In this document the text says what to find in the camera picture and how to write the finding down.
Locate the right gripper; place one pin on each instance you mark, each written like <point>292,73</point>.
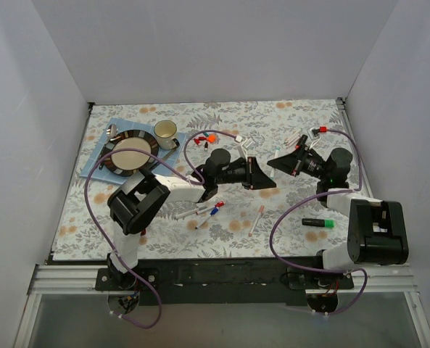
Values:
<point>300,159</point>

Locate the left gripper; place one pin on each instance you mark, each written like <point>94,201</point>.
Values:
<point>250,172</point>

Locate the teal capped white pen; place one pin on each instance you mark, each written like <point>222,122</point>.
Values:
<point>276,154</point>

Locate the orange capped black highlighter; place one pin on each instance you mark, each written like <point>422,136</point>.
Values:
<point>301,142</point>

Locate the pink capped white pen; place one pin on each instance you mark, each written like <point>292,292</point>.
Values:
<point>256,220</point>

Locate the green capped black highlighter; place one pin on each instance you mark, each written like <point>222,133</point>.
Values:
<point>320,223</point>

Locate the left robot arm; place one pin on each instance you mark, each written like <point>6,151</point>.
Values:
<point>136,203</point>

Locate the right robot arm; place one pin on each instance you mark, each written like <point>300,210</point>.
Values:
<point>376,231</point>

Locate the blue capped white pen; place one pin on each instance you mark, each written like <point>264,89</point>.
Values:
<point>212,212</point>

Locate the blue tiled placemat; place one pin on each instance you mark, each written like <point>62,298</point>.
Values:
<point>106,176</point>

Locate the cream enamel mug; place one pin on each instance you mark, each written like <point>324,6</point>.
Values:
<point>165,132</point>

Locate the black rimmed dinner plate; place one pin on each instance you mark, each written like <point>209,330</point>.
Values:
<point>129,151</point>

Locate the steel spoon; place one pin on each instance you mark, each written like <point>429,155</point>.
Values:
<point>111,133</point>

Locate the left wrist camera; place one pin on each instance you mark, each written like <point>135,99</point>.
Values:
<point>243,145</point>

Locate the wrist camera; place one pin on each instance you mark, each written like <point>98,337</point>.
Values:
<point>314,134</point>
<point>243,145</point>

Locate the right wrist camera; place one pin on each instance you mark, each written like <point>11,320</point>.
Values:
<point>314,134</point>

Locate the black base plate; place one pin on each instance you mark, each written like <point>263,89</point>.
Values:
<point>224,281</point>

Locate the aluminium frame rail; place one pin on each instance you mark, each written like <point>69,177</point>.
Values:
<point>383,309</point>

